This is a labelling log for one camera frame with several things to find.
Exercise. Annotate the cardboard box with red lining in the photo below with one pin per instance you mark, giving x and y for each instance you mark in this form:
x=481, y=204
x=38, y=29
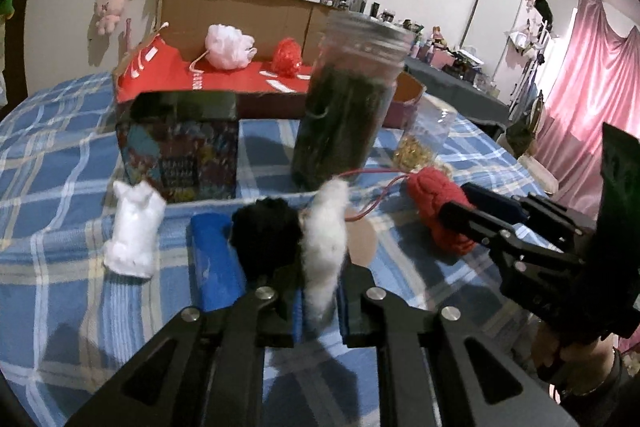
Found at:
x=225, y=79

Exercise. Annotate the blue plaid tablecloth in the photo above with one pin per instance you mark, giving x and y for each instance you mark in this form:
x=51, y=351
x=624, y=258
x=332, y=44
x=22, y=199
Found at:
x=60, y=142

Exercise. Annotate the colourful printed tin box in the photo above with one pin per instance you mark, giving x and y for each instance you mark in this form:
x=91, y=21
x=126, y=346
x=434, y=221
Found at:
x=180, y=152

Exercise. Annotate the white bath pouf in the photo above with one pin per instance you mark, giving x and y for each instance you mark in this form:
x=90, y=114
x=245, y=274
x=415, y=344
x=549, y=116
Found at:
x=227, y=47

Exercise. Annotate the clear plastic cup with gold bits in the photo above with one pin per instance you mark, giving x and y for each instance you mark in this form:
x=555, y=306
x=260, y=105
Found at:
x=425, y=142

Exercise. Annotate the glass jar with dark contents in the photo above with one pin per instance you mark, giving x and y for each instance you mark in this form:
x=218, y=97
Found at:
x=345, y=107

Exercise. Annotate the person's right hand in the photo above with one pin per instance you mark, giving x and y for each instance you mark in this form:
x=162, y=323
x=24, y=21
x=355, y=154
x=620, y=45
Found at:
x=580, y=364

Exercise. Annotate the blue cloth roll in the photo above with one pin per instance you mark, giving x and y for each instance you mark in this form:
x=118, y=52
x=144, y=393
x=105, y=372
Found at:
x=215, y=257

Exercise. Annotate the red bath pouf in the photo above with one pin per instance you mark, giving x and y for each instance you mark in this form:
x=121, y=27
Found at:
x=286, y=57

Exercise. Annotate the green cloth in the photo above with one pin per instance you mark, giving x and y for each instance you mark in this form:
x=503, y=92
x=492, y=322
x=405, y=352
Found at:
x=5, y=2

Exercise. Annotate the small white plush toy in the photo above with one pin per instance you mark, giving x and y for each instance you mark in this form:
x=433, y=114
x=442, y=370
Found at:
x=132, y=232

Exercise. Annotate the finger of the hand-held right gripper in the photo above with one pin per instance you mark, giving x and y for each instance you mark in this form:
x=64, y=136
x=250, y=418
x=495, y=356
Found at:
x=495, y=202
x=470, y=219

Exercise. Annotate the round brown coaster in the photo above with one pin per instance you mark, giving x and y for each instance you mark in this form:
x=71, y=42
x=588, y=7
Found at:
x=362, y=242

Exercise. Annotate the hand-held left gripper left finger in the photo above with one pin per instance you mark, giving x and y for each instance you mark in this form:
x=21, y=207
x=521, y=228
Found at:
x=298, y=318

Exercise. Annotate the row of bottles and figurines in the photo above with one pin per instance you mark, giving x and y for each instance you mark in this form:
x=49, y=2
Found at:
x=440, y=47

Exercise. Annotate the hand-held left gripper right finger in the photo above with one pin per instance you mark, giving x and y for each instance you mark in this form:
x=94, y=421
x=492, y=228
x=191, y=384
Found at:
x=343, y=314

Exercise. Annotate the black pompom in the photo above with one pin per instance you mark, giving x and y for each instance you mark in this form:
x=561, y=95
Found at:
x=267, y=237

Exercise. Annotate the pink plush toy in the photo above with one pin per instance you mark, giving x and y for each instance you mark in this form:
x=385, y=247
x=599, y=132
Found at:
x=112, y=7

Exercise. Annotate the pink curtain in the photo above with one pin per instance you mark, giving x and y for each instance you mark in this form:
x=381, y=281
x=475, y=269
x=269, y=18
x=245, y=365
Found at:
x=590, y=82

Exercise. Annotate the red yarn ball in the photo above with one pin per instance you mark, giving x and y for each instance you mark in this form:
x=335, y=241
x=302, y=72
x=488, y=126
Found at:
x=437, y=207

